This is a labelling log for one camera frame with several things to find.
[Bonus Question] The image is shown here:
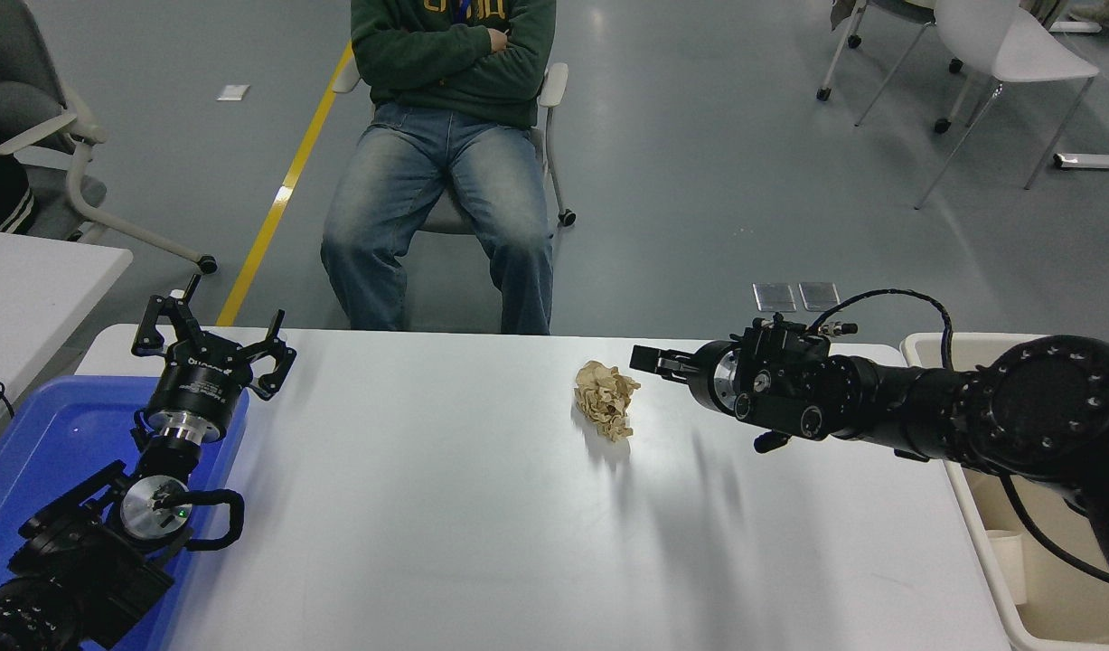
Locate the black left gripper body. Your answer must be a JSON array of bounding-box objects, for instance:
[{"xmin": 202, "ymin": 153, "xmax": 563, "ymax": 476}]
[{"xmin": 146, "ymin": 348, "xmax": 253, "ymax": 426}]

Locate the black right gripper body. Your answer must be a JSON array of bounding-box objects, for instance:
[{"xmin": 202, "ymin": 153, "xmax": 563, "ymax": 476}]
[{"xmin": 685, "ymin": 339, "xmax": 734, "ymax": 417}]

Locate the tan paper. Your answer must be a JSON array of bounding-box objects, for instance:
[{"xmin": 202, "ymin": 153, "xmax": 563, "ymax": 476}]
[{"xmin": 575, "ymin": 361, "xmax": 643, "ymax": 443}]

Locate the white paper cup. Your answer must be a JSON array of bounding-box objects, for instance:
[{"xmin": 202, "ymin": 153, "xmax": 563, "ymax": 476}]
[{"xmin": 985, "ymin": 529, "xmax": 1029, "ymax": 605}]

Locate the white side table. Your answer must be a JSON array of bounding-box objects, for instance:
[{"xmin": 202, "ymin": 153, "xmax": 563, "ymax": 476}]
[{"xmin": 0, "ymin": 229, "xmax": 135, "ymax": 426}]

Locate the blue plastic tray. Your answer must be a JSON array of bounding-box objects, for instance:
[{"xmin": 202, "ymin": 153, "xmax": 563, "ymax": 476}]
[{"xmin": 0, "ymin": 375, "xmax": 252, "ymax": 651}]

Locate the grey office chair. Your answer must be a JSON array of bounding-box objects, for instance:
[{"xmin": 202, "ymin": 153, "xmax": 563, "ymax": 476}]
[{"xmin": 0, "ymin": 0, "xmax": 219, "ymax": 275}]

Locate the rolling chair with castors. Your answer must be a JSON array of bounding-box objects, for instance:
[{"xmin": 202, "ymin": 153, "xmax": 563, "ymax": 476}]
[{"xmin": 818, "ymin": 0, "xmax": 966, "ymax": 135}]

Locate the large pale plastic bin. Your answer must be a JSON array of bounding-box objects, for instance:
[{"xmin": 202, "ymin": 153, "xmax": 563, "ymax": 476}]
[{"xmin": 901, "ymin": 332, "xmax": 1109, "ymax": 651}]

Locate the white chair with metal legs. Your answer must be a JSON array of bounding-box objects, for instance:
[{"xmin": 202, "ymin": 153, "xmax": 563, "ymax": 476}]
[{"xmin": 916, "ymin": 0, "xmax": 1102, "ymax": 211}]

